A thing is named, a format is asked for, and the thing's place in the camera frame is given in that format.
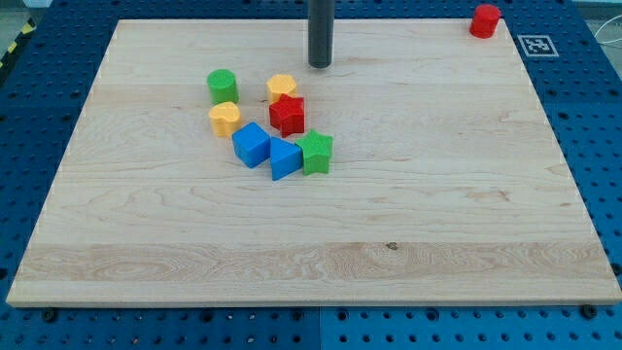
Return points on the red cylinder block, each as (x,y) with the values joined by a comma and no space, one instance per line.
(484,21)

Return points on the blue cube block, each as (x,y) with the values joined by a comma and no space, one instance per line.
(251,144)

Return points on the blue triangle block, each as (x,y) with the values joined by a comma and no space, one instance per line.
(285,158)

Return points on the yellow hexagon block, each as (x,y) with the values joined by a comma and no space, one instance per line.
(280,84)

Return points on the yellow black hazard tape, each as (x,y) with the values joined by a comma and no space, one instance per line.
(17,46)

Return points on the red star block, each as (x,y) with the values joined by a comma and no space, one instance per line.
(287,114)

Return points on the light wooden board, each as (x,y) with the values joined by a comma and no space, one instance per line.
(446,185)

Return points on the green cylinder block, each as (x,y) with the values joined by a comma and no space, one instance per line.
(222,86)

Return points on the white fiducial marker tag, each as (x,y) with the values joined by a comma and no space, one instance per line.
(537,46)

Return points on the dark grey cylindrical robot stylus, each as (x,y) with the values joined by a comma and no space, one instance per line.
(320,21)

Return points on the yellow heart block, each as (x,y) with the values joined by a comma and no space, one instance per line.
(225,119)

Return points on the green star block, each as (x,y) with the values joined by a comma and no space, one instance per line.
(316,152)

